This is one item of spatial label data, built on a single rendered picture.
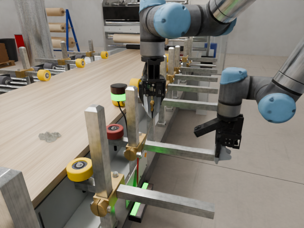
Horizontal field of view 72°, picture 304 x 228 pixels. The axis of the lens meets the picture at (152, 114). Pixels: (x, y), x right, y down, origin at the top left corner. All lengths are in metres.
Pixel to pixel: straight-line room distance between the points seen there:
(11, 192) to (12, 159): 0.49
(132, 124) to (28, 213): 0.48
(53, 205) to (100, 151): 0.34
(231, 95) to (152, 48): 0.29
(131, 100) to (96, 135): 0.25
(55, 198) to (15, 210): 0.47
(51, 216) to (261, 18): 9.02
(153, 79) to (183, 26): 0.18
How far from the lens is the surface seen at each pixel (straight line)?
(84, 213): 0.96
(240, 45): 9.32
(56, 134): 0.91
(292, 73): 0.58
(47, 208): 0.82
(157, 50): 0.63
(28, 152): 0.86
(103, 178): 0.61
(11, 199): 0.36
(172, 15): 0.51
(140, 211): 0.82
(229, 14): 0.55
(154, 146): 0.85
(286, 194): 2.16
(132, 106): 0.75
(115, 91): 0.74
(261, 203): 1.99
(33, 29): 4.54
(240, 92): 0.70
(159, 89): 0.64
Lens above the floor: 1.33
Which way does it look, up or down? 25 degrees down
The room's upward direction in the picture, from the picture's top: straight up
